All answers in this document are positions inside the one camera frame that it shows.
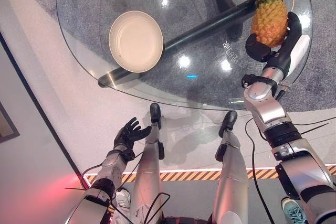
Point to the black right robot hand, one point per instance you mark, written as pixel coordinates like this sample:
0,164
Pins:
284,48

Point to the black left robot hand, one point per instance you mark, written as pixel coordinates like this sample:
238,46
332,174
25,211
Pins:
128,134

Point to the yellow pineapple with green crown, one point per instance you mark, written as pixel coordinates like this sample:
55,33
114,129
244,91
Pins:
270,16

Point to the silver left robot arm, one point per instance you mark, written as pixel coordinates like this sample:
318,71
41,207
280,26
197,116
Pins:
101,184

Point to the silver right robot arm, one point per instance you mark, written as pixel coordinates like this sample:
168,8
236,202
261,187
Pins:
291,145

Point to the cream round plate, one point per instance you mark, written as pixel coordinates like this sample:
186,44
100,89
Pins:
136,41

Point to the black left robot foot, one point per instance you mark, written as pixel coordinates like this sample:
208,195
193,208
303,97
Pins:
155,112

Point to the black robot foot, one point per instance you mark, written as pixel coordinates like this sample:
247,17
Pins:
155,112
228,121

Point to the grey speckled carpet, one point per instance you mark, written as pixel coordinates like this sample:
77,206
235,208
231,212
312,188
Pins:
323,58

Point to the silver left robot leg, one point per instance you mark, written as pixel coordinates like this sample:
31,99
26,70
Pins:
147,176

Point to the silver robot leg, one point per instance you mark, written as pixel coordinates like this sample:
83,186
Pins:
231,176
147,176

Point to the person's white sneaker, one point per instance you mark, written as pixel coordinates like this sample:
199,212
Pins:
123,199

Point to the yellow black hazard tape strip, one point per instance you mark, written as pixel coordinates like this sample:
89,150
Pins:
189,174

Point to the black table base bar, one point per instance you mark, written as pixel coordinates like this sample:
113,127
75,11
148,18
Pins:
199,31

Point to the black right robot foot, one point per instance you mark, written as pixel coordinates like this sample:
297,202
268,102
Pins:
228,121

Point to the silver right robot leg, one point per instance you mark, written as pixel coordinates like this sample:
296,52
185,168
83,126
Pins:
231,176

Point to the round glass table top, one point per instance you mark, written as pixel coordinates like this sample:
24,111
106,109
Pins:
147,3

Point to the person's teal sneaker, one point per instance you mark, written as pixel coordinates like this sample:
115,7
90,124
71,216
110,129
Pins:
294,212

